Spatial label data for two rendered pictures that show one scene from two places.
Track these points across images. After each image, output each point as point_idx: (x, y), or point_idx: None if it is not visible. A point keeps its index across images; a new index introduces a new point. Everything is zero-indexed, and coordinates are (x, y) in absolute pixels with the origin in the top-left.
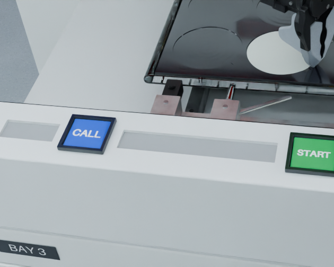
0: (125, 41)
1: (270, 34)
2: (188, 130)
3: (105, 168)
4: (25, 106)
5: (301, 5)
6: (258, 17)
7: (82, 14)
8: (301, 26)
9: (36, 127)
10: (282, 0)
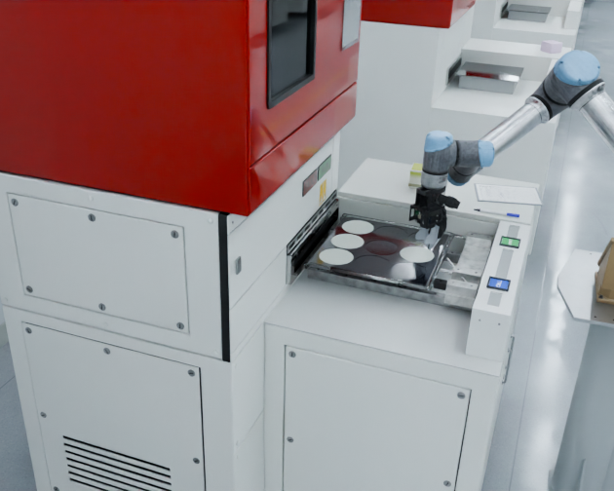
0: (353, 316)
1: (402, 254)
2: (495, 263)
3: (518, 282)
4: (477, 299)
5: (442, 217)
6: (387, 255)
7: (316, 329)
8: (445, 225)
9: (490, 298)
10: (433, 222)
